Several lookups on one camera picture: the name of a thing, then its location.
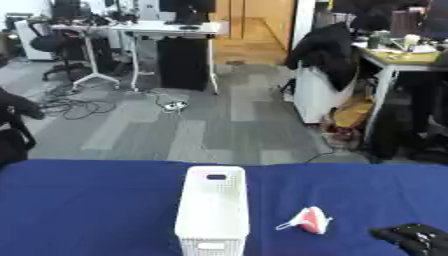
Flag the black monitor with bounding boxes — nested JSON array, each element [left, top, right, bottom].
[[157, 0, 219, 26]]

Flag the white cabinet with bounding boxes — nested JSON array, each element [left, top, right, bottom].
[[292, 61, 356, 125]]

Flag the red and white face mask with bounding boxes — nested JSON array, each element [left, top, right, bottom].
[[274, 206, 335, 236]]

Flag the black office chair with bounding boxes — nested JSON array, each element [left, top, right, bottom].
[[26, 20, 91, 82]]

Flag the black floor cables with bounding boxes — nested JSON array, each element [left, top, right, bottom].
[[35, 81, 119, 121]]

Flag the black jacket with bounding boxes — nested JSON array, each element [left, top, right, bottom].
[[283, 22, 364, 92]]

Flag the white desk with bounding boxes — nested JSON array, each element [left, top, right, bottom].
[[50, 19, 223, 95]]

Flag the wooden top desk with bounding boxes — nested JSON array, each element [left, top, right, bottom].
[[351, 40, 448, 142]]

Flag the white plastic basket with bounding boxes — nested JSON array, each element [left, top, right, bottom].
[[173, 165, 252, 256]]

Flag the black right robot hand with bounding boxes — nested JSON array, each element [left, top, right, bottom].
[[369, 223, 448, 256]]

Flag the black computer tower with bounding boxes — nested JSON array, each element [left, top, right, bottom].
[[155, 36, 210, 92]]

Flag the white power strip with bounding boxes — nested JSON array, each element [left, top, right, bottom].
[[162, 101, 189, 112]]

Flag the yellow bag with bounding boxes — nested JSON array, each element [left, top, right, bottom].
[[330, 97, 375, 130]]

